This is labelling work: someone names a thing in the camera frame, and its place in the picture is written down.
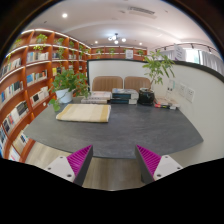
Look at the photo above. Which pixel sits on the white wall socket panel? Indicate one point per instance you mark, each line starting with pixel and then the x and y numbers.
pixel 186 92

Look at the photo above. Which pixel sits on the green plant in white pot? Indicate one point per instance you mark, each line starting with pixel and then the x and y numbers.
pixel 68 82

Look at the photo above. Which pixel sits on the tall plant in black pot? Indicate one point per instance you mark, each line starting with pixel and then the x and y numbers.
pixel 157 67

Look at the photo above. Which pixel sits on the orange wooden bookshelf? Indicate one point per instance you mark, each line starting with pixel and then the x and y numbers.
pixel 26 75

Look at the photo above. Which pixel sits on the right beige chair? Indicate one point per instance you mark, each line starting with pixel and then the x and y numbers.
pixel 136 83

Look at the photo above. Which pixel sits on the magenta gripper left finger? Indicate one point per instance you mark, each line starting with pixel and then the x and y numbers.
pixel 73 167

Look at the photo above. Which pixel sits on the left beige chair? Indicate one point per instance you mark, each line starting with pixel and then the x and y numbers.
pixel 106 83

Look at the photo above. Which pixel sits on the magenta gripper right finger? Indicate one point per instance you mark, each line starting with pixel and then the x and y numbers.
pixel 153 166

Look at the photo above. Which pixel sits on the beige chair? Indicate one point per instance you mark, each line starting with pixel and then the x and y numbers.
pixel 106 83
pixel 136 83

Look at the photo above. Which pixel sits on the stack of white books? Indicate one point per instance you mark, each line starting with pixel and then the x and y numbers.
pixel 97 97

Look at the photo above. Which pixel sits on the folded cream yellow towel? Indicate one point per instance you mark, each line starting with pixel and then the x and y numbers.
pixel 85 113

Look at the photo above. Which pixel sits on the white sign on partition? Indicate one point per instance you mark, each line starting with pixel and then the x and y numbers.
pixel 179 53

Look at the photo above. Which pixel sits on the ceiling chandelier lamp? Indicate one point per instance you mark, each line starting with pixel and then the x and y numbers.
pixel 116 39

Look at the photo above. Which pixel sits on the stack of dark books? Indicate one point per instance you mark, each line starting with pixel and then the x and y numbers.
pixel 124 96

